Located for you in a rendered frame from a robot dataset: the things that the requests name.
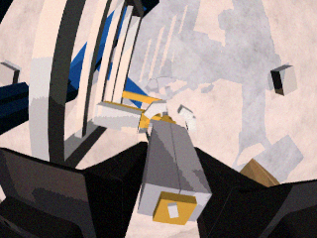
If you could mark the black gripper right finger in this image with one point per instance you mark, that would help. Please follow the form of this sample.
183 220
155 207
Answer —
240 207

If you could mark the blue rectangular frame with grey horizontal bars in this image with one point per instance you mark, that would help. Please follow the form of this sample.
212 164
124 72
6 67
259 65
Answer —
174 187

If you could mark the dark grey box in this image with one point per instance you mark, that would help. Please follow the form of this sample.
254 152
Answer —
284 79

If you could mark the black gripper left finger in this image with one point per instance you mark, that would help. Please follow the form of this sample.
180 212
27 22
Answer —
99 199

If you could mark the small grey block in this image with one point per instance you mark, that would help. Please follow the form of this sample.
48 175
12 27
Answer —
8 74

